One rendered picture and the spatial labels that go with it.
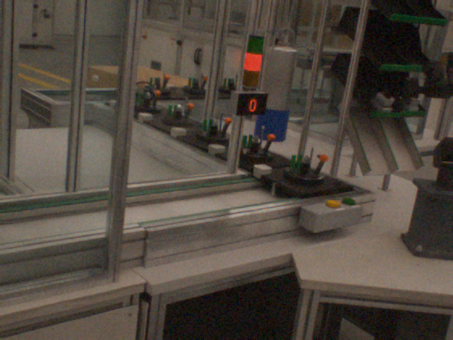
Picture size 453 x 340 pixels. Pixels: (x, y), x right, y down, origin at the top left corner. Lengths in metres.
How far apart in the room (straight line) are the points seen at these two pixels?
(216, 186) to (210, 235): 0.35
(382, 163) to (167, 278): 1.03
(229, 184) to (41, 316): 0.84
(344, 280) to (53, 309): 0.74
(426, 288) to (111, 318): 0.83
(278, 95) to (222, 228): 1.40
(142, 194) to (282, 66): 1.33
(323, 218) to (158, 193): 0.49
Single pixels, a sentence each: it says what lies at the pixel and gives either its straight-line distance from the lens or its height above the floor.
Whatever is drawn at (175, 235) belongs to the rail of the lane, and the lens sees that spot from 1.66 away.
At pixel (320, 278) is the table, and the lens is 1.72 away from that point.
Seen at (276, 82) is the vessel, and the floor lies 1.14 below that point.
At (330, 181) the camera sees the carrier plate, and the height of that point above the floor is 0.97.
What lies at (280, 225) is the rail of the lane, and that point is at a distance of 1.89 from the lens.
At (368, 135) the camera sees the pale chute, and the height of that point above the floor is 1.10.
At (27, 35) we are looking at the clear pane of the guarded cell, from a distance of 1.30.
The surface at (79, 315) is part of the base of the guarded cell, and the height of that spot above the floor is 0.80.
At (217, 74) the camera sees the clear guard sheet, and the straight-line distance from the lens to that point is 2.00.
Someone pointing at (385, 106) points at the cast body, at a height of 1.23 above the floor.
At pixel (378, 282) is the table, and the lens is 1.78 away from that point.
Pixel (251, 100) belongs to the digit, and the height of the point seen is 1.22.
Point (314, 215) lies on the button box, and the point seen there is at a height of 0.95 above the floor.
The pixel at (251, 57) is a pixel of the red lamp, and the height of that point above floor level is 1.35.
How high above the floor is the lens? 1.57
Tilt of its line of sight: 17 degrees down
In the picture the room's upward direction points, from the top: 8 degrees clockwise
